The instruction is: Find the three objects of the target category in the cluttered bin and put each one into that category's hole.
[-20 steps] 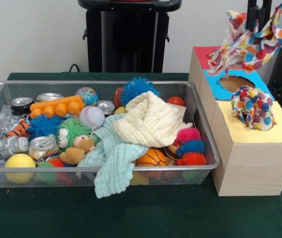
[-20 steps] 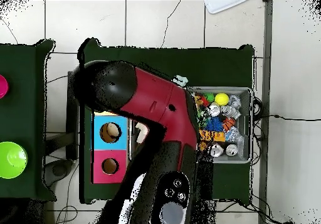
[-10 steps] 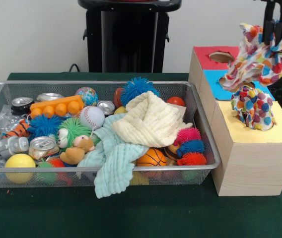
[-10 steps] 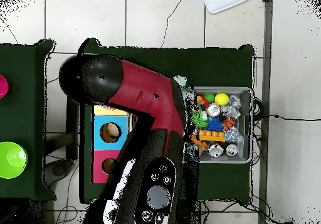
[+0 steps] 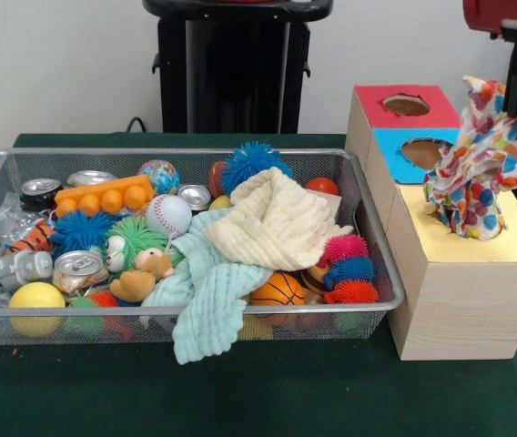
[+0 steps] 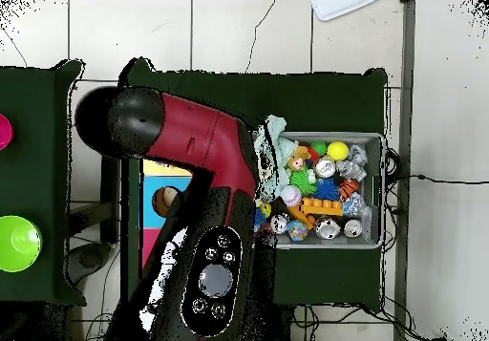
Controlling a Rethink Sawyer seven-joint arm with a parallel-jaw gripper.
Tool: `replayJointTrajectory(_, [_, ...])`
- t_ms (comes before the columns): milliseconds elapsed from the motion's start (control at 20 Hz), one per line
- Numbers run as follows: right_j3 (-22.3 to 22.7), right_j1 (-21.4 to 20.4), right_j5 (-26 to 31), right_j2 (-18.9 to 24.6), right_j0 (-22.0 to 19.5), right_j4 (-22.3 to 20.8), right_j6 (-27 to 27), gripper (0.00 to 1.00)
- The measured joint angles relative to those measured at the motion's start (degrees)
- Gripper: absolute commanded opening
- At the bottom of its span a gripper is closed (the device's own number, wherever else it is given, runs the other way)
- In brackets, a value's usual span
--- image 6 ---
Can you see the mint green cloth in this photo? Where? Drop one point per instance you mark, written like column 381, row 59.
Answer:
column 284, row 148

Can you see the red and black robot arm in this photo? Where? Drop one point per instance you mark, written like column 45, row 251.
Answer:
column 198, row 134

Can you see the wooden box with three holes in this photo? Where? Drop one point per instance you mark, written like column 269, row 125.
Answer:
column 149, row 218

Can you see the shallow silver mesh bin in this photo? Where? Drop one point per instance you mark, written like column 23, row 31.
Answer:
column 376, row 142

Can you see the white baseball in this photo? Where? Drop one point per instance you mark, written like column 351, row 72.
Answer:
column 291, row 196

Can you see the green spiky toy with eyes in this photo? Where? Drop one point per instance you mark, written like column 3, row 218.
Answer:
column 301, row 180

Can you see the orange plastic building brick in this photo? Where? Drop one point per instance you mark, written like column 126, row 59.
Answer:
column 321, row 205

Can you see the yellow ball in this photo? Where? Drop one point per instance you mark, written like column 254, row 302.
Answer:
column 338, row 151

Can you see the dark green tablecloth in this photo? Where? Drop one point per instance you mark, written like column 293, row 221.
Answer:
column 38, row 100
column 305, row 96

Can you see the grey plastic robot toy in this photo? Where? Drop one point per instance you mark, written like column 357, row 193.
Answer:
column 349, row 169

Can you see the black stand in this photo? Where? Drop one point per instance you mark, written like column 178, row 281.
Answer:
column 111, row 188

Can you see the grey rounded stand foot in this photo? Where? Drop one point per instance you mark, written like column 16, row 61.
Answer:
column 89, row 259

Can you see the white tray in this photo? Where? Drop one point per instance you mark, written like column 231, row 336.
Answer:
column 336, row 8

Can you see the large green bowl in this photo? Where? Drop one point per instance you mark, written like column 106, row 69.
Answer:
column 17, row 245

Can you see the pink bowl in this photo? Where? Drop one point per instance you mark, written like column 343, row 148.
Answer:
column 4, row 131

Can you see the grey metal post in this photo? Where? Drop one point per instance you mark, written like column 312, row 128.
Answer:
column 405, row 50

